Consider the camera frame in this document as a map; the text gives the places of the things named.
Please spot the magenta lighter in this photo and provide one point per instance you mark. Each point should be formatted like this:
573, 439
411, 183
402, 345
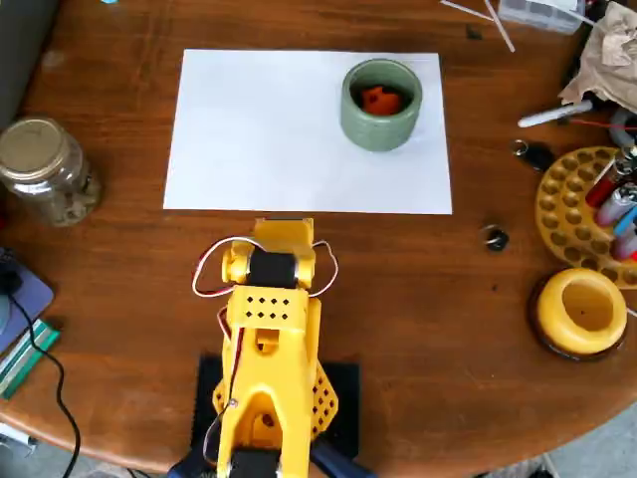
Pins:
624, 248

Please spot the black key fob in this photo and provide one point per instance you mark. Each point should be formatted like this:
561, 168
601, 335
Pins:
537, 155

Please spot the green ceramic cup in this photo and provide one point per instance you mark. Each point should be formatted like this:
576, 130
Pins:
378, 134

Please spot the blue lighter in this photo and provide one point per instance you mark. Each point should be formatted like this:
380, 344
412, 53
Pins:
626, 225

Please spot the clear plastic box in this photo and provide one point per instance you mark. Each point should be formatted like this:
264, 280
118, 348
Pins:
537, 12

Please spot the blue clamp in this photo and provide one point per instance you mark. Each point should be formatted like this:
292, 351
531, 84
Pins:
338, 463
189, 465

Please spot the red lighter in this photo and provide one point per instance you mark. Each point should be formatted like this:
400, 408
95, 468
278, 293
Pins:
599, 191

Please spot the pink lighter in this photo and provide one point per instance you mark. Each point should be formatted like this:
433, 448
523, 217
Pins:
614, 206

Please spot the crumpled brown paper bag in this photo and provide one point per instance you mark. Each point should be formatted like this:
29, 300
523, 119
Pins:
612, 55

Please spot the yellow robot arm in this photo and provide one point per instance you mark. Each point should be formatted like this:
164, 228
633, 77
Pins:
269, 358

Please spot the white marker pen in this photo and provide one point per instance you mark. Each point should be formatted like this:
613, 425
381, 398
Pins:
547, 116

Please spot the purple notebook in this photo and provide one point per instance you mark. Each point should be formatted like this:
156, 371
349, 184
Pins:
35, 299

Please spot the green striped book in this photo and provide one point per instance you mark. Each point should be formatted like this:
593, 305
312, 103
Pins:
25, 358

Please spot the small metal bolt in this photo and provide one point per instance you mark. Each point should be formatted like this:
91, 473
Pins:
495, 238

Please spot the white paper sheet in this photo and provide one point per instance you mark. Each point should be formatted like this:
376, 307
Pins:
278, 124

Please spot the black small device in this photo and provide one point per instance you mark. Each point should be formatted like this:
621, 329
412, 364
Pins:
7, 281

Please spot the short white stick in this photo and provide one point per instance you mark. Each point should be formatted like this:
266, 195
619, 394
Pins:
468, 10

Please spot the yellow dimpled round tray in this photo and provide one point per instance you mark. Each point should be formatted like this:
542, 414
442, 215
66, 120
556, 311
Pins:
562, 199

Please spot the small black chip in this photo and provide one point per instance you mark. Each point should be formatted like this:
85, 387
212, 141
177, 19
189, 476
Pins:
473, 34

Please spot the long white stick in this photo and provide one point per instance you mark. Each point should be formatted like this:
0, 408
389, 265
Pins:
500, 25

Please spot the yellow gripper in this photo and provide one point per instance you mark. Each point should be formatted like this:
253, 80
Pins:
284, 224

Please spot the white pen with black cap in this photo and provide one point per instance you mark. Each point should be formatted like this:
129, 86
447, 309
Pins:
15, 435

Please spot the grey curved tube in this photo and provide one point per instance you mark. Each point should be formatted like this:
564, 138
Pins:
616, 124

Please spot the orange printed object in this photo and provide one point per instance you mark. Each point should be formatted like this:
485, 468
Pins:
378, 102

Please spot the yellow round holder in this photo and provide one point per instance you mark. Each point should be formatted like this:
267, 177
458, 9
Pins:
540, 342

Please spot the glass jar with gold lid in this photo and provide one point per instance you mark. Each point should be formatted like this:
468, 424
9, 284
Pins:
35, 149

